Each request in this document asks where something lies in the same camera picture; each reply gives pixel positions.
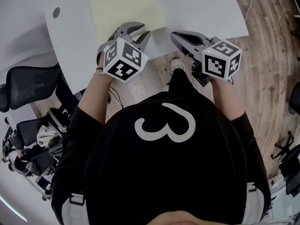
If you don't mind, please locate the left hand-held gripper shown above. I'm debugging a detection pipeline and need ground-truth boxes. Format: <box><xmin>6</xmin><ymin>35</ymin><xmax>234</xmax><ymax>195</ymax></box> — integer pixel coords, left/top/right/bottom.
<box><xmin>97</xmin><ymin>22</ymin><xmax>152</xmax><ymax>83</ymax></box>

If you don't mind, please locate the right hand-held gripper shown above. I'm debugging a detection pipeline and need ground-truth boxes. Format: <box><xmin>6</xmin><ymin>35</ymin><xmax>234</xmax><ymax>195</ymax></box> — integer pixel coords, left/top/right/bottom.
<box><xmin>170</xmin><ymin>30</ymin><xmax>243</xmax><ymax>87</ymax></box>

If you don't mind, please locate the pale yellow sheet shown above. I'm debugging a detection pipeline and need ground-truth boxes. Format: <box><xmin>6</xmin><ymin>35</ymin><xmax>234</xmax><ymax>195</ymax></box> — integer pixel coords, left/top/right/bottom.
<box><xmin>84</xmin><ymin>0</ymin><xmax>166</xmax><ymax>44</ymax></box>

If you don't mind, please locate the person's right forearm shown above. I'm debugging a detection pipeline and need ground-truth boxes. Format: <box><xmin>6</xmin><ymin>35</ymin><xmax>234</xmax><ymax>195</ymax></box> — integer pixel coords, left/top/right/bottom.
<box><xmin>210</xmin><ymin>77</ymin><xmax>246</xmax><ymax>122</ymax></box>

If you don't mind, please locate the person's left forearm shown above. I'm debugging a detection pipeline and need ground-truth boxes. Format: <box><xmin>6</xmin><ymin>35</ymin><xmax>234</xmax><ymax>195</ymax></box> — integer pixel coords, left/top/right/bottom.
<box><xmin>77</xmin><ymin>66</ymin><xmax>113</xmax><ymax>126</ymax></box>

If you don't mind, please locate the person's white shoe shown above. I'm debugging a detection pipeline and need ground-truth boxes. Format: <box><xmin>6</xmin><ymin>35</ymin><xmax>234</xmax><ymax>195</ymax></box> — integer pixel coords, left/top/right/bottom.
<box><xmin>170</xmin><ymin>58</ymin><xmax>186</xmax><ymax>73</ymax></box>

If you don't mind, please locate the white table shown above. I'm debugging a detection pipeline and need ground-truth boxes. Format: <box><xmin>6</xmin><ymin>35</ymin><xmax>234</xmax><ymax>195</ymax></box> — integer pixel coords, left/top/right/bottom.
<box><xmin>44</xmin><ymin>0</ymin><xmax>249</xmax><ymax>95</ymax></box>

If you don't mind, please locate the person's black trouser leg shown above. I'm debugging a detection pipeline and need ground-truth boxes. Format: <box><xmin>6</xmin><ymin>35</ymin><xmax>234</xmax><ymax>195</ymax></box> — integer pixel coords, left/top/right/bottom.
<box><xmin>168</xmin><ymin>68</ymin><xmax>200</xmax><ymax>97</ymax></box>

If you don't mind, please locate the large black office chair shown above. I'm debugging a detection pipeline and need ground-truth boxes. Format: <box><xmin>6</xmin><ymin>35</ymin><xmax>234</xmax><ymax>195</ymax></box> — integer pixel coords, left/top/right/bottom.
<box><xmin>0</xmin><ymin>63</ymin><xmax>83</xmax><ymax>117</ymax></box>

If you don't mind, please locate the person's black printed shirt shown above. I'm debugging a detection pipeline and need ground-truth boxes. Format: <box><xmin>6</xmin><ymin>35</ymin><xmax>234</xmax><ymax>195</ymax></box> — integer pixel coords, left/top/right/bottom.
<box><xmin>50</xmin><ymin>91</ymin><xmax>272</xmax><ymax>225</ymax></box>

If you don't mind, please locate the black backpack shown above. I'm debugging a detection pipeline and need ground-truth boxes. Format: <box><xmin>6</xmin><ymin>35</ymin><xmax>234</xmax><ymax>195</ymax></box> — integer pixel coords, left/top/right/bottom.
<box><xmin>48</xmin><ymin>136</ymin><xmax>63</xmax><ymax>160</ymax></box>

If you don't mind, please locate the black mesh office chair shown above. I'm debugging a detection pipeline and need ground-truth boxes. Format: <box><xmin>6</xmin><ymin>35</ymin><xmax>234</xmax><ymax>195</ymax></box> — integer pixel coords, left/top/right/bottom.
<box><xmin>14</xmin><ymin>118</ymin><xmax>51</xmax><ymax>150</ymax></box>

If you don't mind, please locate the person's face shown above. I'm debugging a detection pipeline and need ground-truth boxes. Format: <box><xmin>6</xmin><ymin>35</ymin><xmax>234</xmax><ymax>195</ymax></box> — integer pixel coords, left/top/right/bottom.
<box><xmin>151</xmin><ymin>210</ymin><xmax>211</xmax><ymax>225</ymax></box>

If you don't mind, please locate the white floor cable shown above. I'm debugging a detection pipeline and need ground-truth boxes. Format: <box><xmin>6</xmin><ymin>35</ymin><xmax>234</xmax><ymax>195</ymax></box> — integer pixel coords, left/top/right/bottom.
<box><xmin>234</xmin><ymin>0</ymin><xmax>255</xmax><ymax>45</ymax></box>

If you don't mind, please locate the white harness strap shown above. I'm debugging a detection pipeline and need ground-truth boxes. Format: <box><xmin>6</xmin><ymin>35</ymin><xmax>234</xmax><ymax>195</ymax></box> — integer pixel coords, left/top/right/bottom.
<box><xmin>243</xmin><ymin>181</ymin><xmax>265</xmax><ymax>223</ymax></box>
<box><xmin>62</xmin><ymin>192</ymin><xmax>85</xmax><ymax>225</ymax></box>

